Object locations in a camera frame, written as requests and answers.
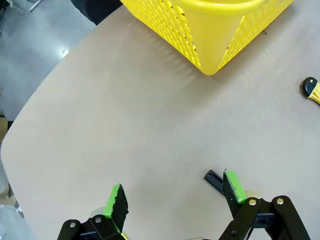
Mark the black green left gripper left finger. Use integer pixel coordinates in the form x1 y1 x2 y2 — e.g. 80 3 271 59
56 183 130 240

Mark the white marker with black cap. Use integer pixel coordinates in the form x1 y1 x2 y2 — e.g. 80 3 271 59
203 169 225 195

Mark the yellow black utility knife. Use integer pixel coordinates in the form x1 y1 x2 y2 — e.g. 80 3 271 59
299 76 320 107

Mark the yellow plastic shopping basket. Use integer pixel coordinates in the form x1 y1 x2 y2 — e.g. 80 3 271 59
119 0 295 76

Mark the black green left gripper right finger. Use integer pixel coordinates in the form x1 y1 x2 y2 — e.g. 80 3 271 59
218 168 312 240

